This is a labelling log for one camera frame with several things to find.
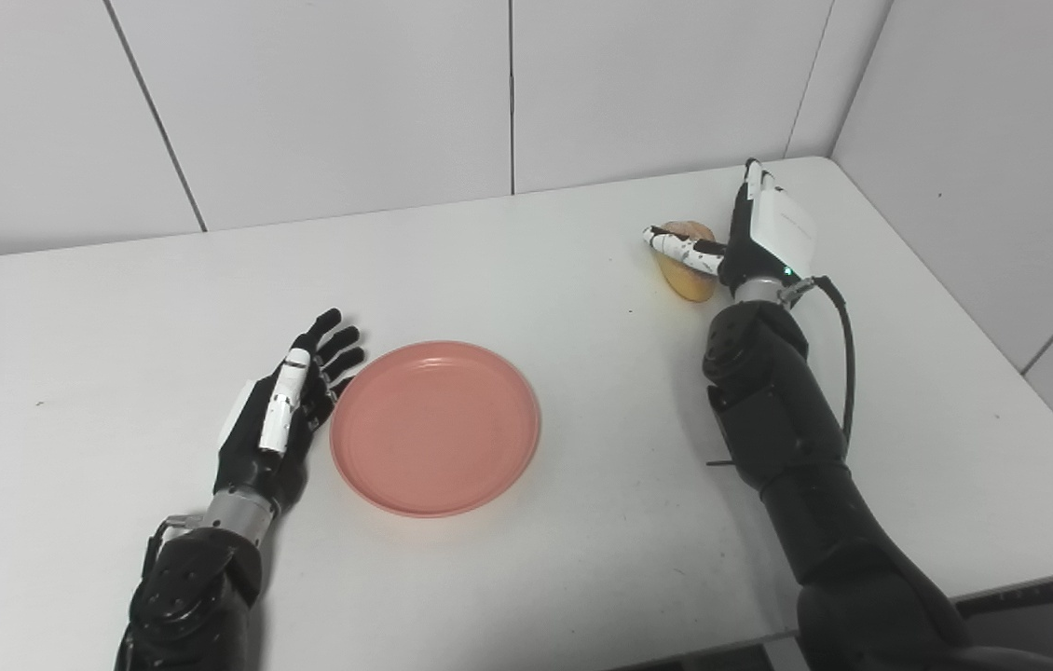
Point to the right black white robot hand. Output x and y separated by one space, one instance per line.
769 233

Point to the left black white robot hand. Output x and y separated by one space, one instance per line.
252 457

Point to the brown bread roll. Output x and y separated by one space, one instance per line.
690 280

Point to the pink round plate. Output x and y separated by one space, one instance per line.
433 438

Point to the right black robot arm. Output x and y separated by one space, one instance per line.
797 438

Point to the black table control panel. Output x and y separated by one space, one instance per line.
1011 599

